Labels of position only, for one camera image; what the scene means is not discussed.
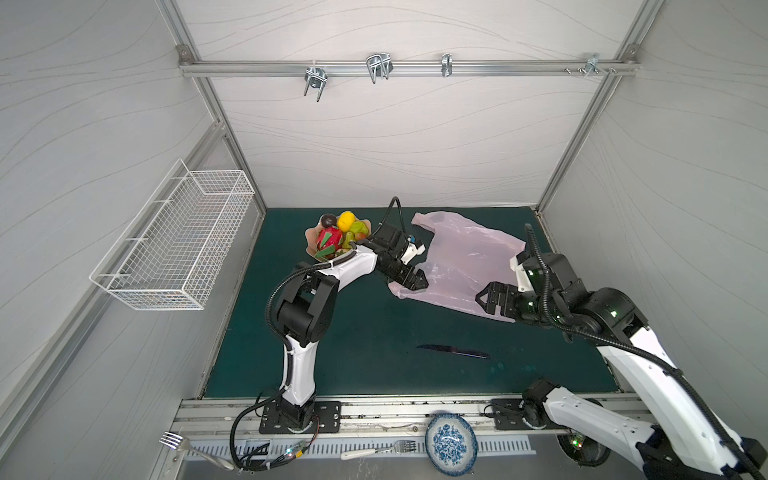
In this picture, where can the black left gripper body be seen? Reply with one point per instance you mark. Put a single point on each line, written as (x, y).
(396, 270)

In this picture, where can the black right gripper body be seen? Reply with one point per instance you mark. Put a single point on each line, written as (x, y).
(507, 300)

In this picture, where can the pink plastic bag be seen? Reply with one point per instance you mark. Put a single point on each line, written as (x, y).
(463, 257)

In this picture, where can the red dragon fruit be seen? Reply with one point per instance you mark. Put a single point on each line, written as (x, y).
(328, 242)

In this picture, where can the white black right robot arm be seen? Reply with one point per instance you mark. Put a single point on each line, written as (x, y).
(684, 440)

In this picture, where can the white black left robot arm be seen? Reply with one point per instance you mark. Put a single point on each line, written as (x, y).
(301, 308)

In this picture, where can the green pear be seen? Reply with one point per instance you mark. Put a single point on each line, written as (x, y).
(357, 231)

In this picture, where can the yellow lemon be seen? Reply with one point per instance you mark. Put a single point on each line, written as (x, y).
(345, 221)

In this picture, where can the dark purple plum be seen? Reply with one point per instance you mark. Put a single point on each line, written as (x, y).
(328, 221)

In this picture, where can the dark purple knife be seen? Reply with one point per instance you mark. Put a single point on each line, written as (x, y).
(455, 351)

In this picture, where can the beige scalloped fruit bowl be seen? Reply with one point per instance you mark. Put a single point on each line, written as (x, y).
(311, 234)

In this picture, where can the blue white patterned plate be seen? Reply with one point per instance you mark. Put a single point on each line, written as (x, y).
(451, 444)

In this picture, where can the metal hook clamp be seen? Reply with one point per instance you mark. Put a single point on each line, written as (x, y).
(379, 65)

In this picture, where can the metal u-bolt clamp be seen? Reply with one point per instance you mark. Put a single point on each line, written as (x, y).
(316, 79)

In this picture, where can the small metal hook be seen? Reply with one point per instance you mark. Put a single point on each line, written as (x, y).
(446, 65)

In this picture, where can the silver fork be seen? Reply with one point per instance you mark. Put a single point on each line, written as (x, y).
(178, 442)

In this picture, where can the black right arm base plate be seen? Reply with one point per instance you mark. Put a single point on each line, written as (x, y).
(517, 414)

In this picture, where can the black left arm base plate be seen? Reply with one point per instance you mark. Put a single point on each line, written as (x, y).
(281, 417)

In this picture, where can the white handled fork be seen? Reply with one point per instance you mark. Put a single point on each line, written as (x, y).
(398, 447)

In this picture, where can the aluminium cross rail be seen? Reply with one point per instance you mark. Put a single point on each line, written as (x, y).
(626, 65)

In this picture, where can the white wire basket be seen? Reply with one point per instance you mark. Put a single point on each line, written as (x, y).
(169, 256)

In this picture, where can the metal bracket with screws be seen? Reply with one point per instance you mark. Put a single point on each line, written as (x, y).
(592, 67)

